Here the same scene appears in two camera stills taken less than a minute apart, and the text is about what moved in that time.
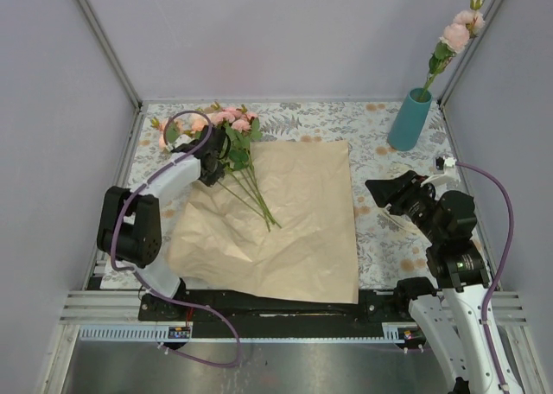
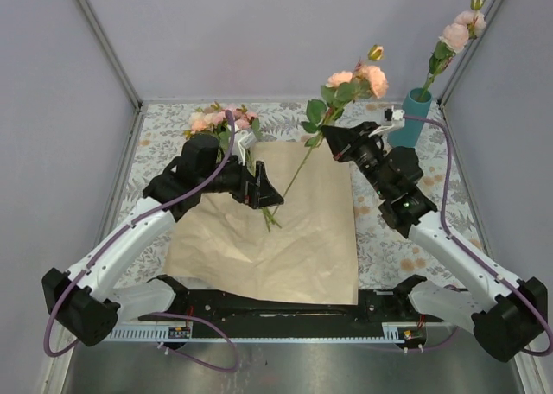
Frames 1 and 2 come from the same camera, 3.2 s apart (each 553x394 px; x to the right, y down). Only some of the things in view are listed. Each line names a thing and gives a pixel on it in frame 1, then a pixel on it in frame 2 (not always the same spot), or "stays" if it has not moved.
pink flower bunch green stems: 241,128 stays
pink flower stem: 466,25 stays
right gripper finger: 385,192 to 341,140
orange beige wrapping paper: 281,225 stays
